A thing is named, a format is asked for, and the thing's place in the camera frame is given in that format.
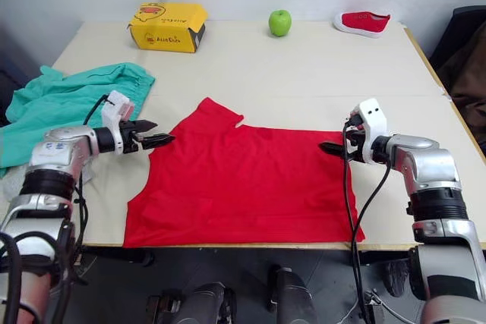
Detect dark grey rounded shape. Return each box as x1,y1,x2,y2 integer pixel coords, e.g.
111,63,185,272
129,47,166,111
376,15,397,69
268,264,318,324
181,281,237,324

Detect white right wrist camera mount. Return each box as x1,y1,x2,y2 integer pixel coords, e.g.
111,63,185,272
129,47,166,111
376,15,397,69
350,98,389,164

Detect black chair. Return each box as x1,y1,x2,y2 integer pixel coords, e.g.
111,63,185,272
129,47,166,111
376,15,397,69
428,5,486,71

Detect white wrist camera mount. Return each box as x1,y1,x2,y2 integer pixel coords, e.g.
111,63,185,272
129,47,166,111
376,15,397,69
350,98,389,164
99,90,136,156

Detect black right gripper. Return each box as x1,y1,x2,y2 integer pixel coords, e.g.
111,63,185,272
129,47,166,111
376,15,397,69
319,127,366,163

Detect red slip-on shoe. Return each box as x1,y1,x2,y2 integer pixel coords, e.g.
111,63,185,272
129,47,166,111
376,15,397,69
333,10,392,39

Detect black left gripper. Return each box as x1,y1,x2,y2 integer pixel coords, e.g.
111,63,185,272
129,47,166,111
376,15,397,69
119,119,177,156

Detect green shorts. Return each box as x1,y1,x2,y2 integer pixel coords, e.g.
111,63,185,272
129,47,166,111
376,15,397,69
0,61,157,179

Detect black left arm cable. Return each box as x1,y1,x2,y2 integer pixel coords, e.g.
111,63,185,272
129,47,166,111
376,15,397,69
71,93,117,253

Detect red t-shirt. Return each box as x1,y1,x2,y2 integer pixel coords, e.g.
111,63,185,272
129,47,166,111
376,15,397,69
122,96,367,250

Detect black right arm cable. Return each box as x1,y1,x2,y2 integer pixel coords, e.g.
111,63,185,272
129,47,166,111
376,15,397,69
341,112,394,324

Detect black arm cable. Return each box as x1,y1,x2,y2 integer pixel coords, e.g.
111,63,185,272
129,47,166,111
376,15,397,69
71,93,117,253
341,112,394,324

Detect brown cloth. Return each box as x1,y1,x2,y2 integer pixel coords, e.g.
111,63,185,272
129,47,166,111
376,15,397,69
436,22,486,160

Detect green apple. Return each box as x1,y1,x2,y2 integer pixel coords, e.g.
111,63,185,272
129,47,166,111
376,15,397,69
267,8,293,38

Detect yellow cardboard shoe box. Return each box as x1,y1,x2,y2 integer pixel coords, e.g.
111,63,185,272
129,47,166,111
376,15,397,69
125,2,210,55

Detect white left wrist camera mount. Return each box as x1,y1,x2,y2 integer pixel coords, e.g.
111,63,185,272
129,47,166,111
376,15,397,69
99,90,136,156

